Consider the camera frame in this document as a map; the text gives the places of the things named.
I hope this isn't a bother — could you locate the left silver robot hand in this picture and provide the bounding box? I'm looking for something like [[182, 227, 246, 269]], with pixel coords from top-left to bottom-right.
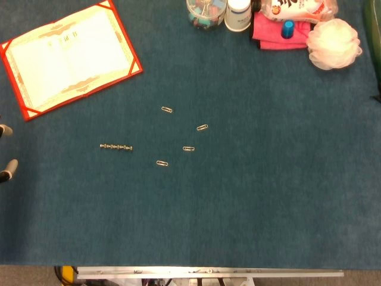
[[0, 124, 19, 183]]

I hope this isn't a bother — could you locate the pale pink bath pouf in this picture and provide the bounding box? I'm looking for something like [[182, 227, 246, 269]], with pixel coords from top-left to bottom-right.
[[306, 18, 363, 71]]

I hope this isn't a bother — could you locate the aluminium table edge rail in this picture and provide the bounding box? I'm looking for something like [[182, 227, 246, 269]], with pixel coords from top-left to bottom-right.
[[76, 266, 345, 280]]

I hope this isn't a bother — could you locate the pink folded cloth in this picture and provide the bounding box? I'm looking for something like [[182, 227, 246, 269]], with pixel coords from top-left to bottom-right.
[[251, 10, 313, 51]]

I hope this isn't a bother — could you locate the white paper cup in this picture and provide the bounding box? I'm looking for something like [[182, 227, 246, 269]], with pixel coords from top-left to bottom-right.
[[224, 0, 253, 32]]

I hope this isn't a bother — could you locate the clear jar of binder clips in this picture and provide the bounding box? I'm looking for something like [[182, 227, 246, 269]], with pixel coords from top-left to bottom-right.
[[186, 0, 227, 30]]

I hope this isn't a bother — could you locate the red certificate folder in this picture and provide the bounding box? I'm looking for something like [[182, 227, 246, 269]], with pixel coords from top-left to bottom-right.
[[0, 0, 143, 122]]

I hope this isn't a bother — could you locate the silver metal chain bracelet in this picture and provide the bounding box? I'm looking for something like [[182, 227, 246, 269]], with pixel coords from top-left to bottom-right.
[[99, 144, 133, 151]]

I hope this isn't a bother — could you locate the small blue cap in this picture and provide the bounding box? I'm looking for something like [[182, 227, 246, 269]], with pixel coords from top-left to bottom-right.
[[280, 20, 295, 39]]

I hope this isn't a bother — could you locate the green spray bottle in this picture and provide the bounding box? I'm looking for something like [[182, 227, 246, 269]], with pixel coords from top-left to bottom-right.
[[363, 0, 381, 104]]

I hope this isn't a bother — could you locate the blue felt table mat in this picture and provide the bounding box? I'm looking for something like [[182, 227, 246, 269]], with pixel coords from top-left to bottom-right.
[[0, 0, 381, 267]]

